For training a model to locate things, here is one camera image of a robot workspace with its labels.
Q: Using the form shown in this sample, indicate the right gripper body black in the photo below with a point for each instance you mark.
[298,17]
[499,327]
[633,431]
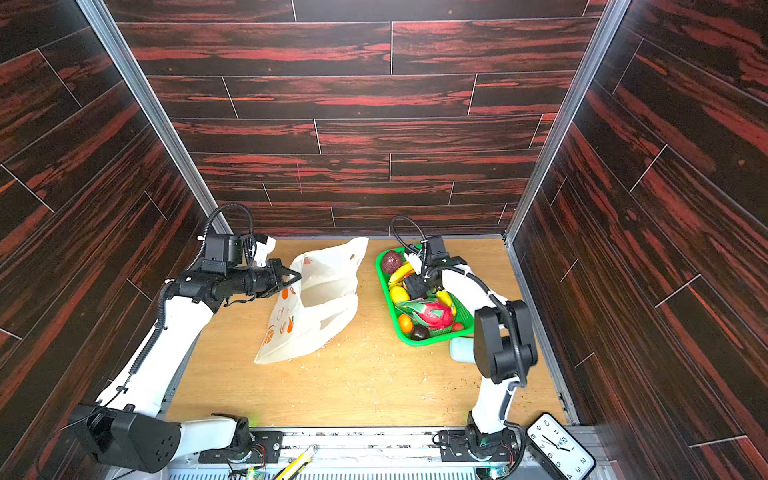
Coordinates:
[417,285]

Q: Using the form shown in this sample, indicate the yellow banana bunch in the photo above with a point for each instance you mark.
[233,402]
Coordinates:
[400,274]

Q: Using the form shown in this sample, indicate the pink dragon fruit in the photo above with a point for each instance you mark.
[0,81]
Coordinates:
[432,314]

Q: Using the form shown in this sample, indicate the white plastic bag orange print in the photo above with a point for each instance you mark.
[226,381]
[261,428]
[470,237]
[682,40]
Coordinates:
[325,303]

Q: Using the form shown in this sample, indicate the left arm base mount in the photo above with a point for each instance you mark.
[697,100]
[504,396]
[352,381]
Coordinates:
[258,447]

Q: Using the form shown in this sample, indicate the small yellow banana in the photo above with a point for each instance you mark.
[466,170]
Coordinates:
[446,299]

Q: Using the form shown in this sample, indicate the pale blue object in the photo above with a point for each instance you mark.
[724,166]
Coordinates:
[461,349]

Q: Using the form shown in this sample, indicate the black white clock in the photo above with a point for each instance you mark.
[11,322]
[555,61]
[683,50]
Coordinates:
[557,451]

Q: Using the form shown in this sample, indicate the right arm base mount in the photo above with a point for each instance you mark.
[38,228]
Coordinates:
[467,445]

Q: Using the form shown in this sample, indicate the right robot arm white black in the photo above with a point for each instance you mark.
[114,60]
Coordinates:
[504,347]

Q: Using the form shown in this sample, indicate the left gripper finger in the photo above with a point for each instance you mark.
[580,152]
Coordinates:
[289,268]
[282,291]

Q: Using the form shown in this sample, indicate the dark purple fruit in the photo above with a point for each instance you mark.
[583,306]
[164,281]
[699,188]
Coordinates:
[420,333]

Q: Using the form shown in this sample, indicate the yellow lemon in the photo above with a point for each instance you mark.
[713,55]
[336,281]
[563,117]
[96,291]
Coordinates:
[398,294]

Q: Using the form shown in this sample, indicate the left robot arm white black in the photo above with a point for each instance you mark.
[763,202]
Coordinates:
[124,428]

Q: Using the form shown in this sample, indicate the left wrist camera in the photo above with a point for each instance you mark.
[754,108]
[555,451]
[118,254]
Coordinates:
[222,253]

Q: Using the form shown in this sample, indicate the yellow utility knife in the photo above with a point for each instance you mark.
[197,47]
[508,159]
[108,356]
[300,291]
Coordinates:
[293,469]

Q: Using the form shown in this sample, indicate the purple passion fruit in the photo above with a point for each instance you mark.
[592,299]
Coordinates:
[391,262]

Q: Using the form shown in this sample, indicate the green plastic basket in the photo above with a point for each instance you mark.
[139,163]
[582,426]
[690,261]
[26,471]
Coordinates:
[463,326]

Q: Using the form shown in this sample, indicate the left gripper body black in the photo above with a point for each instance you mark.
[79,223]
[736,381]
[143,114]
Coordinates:
[272,279]

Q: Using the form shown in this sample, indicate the small orange fruit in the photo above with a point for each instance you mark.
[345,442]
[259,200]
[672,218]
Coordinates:
[406,324]

